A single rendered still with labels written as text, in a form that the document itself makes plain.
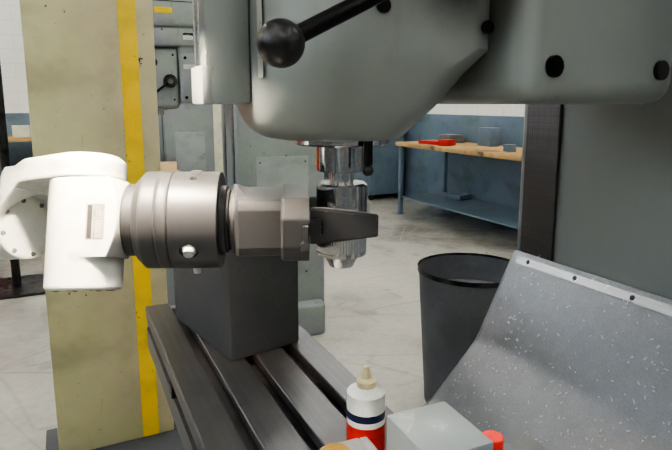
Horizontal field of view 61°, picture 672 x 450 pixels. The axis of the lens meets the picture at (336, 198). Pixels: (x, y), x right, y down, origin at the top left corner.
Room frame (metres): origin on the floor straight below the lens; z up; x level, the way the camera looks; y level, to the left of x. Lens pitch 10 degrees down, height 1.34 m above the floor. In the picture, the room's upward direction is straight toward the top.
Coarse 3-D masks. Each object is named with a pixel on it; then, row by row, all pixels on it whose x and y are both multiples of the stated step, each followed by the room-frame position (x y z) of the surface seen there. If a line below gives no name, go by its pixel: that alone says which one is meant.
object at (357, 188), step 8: (320, 184) 0.51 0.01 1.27; (328, 184) 0.50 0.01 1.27; (336, 184) 0.50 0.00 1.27; (344, 184) 0.50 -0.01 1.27; (352, 184) 0.50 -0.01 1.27; (360, 184) 0.50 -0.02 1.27; (320, 192) 0.50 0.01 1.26; (328, 192) 0.50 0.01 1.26; (336, 192) 0.49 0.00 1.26; (344, 192) 0.49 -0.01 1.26; (352, 192) 0.50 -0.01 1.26; (360, 192) 0.50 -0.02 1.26
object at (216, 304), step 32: (256, 256) 0.81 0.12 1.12; (192, 288) 0.89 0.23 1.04; (224, 288) 0.79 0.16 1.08; (256, 288) 0.80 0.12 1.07; (288, 288) 0.84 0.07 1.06; (192, 320) 0.89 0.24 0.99; (224, 320) 0.79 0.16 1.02; (256, 320) 0.80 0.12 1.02; (288, 320) 0.84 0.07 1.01; (224, 352) 0.79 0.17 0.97; (256, 352) 0.80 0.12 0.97
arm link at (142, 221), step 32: (64, 192) 0.48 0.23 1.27; (96, 192) 0.48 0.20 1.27; (128, 192) 0.49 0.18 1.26; (160, 192) 0.47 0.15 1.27; (64, 224) 0.47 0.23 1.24; (96, 224) 0.47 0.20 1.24; (128, 224) 0.47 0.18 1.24; (160, 224) 0.46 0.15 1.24; (64, 256) 0.46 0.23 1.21; (96, 256) 0.46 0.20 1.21; (128, 256) 0.50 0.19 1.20; (160, 256) 0.47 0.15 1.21; (64, 288) 0.45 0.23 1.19; (96, 288) 0.46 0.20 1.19
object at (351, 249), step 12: (324, 204) 0.50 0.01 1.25; (336, 204) 0.49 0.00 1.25; (348, 204) 0.49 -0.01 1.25; (360, 204) 0.50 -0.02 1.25; (348, 240) 0.49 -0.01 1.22; (360, 240) 0.50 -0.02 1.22; (324, 252) 0.50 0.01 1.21; (336, 252) 0.49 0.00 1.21; (348, 252) 0.50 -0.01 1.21; (360, 252) 0.50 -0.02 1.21
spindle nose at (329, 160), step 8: (320, 152) 0.50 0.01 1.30; (328, 152) 0.50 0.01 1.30; (336, 152) 0.49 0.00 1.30; (344, 152) 0.49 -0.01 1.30; (352, 152) 0.50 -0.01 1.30; (360, 152) 0.50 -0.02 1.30; (320, 160) 0.50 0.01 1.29; (328, 160) 0.50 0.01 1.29; (336, 160) 0.49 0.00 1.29; (344, 160) 0.49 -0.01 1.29; (352, 160) 0.50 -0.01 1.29; (360, 160) 0.50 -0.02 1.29; (320, 168) 0.50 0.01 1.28; (328, 168) 0.50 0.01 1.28; (336, 168) 0.49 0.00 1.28; (344, 168) 0.49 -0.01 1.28; (352, 168) 0.50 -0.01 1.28; (360, 168) 0.50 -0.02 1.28
